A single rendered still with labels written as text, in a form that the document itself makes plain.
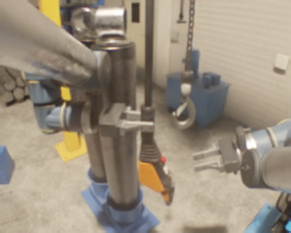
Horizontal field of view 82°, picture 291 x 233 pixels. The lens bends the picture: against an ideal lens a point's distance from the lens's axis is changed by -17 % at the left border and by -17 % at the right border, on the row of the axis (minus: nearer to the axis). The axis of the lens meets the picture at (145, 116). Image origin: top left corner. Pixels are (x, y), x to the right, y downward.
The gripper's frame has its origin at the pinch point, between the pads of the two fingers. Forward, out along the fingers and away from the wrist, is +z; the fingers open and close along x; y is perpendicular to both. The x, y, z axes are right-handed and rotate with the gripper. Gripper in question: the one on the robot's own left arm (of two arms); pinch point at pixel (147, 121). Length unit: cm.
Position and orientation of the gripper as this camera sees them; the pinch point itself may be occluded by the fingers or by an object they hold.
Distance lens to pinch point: 61.5
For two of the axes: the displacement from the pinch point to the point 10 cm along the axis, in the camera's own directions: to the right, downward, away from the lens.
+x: -1.1, 5.0, -8.6
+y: -0.1, 8.6, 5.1
